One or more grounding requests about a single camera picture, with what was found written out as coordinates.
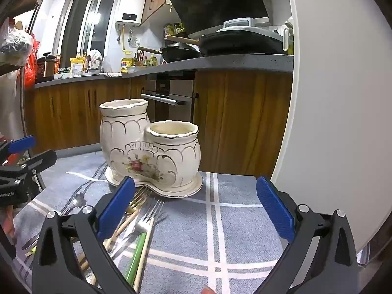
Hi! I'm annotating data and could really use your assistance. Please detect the green chopstick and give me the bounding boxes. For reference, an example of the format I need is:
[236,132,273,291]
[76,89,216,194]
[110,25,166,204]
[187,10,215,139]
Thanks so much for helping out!
[125,232,147,286]

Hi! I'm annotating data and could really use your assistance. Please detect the red plastic bag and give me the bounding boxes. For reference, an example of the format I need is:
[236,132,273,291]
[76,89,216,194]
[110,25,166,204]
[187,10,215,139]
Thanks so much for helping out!
[23,32,40,89]

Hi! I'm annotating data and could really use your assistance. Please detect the shelf of seasoning jars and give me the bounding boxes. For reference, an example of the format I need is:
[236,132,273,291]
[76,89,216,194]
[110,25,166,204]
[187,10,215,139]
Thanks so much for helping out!
[164,22,187,36]

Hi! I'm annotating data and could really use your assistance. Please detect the black electric griddle grey lid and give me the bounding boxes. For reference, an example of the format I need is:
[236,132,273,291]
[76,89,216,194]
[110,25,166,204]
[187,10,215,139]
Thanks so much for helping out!
[199,26,287,56]

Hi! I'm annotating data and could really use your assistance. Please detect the person's left hand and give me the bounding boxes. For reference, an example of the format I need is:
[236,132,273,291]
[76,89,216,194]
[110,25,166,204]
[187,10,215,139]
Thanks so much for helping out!
[0,205,15,245]

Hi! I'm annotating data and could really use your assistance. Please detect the white water heater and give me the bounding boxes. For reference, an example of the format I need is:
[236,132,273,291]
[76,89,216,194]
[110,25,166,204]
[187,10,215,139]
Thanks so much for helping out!
[115,0,147,28]

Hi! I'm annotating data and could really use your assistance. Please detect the wooden base cabinet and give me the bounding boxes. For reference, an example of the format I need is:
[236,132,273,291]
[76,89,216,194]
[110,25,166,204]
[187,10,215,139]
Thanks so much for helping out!
[24,78,147,155]
[193,70,293,178]

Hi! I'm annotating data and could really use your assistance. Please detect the white and grey kitchen appliance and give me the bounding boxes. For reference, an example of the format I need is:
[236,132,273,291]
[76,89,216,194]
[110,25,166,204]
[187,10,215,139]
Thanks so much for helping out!
[223,18,261,29]

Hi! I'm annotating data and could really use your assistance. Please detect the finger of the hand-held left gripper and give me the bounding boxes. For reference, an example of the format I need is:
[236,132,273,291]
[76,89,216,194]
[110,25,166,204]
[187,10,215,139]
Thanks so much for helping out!
[0,135,37,165]
[0,149,58,179]

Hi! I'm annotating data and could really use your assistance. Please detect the glass sliding door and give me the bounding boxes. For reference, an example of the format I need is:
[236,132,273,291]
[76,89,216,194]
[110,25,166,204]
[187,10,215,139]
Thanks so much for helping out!
[57,0,118,60]

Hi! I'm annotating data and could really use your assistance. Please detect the stainless steel built-in oven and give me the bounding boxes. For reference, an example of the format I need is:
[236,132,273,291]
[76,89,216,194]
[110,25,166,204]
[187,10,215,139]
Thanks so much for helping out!
[141,70,196,123]

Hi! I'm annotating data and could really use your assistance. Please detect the yellow cooking oil bottle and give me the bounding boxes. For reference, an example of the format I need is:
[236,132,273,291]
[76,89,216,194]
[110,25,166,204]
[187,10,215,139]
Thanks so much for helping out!
[120,58,137,74]

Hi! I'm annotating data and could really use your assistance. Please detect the silver spoon with flower handle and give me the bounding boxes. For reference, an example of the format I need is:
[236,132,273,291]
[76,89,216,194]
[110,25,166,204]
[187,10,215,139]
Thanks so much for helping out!
[60,192,86,216]

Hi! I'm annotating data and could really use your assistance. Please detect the dark red pot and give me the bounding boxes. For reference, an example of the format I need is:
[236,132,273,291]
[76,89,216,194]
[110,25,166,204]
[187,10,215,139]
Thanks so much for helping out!
[36,52,62,78]

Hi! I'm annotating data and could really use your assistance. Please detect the black frying pan wooden handle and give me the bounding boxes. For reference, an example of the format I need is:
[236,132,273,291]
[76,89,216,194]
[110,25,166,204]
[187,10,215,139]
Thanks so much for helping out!
[137,43,203,64]

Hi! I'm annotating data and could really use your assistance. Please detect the metal storage rack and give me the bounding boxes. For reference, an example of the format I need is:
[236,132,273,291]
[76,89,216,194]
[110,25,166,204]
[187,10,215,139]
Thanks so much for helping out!
[0,0,51,172]

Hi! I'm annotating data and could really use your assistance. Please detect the yellow food packet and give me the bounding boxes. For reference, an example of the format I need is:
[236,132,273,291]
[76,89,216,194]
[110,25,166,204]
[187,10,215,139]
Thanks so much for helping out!
[70,57,88,77]

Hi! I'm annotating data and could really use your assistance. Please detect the row of condiment bottles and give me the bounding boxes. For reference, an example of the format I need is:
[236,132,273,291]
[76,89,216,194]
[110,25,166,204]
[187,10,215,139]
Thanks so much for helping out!
[133,52,160,67]

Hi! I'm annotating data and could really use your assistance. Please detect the grey plaid tablecloth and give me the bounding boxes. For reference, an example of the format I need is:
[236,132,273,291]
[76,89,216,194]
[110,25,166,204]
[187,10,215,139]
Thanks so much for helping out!
[12,153,294,294]

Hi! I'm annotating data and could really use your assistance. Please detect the black range hood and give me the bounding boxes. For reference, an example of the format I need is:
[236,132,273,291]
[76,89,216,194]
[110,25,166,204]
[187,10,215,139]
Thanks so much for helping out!
[165,0,273,34]

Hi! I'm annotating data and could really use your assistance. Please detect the silver fork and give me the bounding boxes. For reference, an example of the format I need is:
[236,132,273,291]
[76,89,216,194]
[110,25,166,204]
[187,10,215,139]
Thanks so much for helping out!
[104,200,165,258]

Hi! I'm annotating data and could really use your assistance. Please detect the grey stone countertop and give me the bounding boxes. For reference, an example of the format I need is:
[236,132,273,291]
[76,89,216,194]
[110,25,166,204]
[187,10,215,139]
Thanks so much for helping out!
[32,53,294,90]

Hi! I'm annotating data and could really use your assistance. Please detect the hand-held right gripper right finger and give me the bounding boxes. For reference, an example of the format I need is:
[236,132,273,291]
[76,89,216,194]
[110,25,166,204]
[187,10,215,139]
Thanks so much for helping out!
[254,176,360,294]

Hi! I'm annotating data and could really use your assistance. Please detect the clear bag with dark contents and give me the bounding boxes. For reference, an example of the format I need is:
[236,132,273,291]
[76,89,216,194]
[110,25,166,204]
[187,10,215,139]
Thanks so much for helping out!
[0,17,34,65]

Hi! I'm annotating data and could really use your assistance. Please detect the white cloth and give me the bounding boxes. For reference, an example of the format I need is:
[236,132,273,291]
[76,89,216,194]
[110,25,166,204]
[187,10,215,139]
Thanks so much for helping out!
[87,49,103,68]

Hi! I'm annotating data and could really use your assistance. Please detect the light wooden chopstick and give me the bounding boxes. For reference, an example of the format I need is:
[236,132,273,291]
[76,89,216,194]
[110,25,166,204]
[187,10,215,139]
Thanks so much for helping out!
[133,217,155,293]
[102,210,141,252]

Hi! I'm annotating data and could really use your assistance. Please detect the water heater pipes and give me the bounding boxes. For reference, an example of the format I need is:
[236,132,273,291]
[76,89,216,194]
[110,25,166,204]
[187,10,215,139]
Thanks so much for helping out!
[116,24,138,52]

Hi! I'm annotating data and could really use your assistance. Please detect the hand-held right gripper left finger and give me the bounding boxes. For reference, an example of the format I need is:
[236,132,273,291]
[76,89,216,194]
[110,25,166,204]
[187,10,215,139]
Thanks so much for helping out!
[32,176,137,294]

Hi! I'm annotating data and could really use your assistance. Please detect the oil bottle with white top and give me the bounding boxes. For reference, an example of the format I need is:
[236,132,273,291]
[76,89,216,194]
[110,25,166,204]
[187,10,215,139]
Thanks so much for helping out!
[283,17,294,55]

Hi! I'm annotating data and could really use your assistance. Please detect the cream floral ceramic utensil holder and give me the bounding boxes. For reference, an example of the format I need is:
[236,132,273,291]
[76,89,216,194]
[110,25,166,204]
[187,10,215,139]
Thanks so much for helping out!
[99,99,201,189]

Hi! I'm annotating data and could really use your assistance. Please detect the cream ceramic drip tray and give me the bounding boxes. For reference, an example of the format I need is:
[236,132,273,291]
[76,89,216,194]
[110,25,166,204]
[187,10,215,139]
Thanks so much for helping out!
[105,167,203,200]

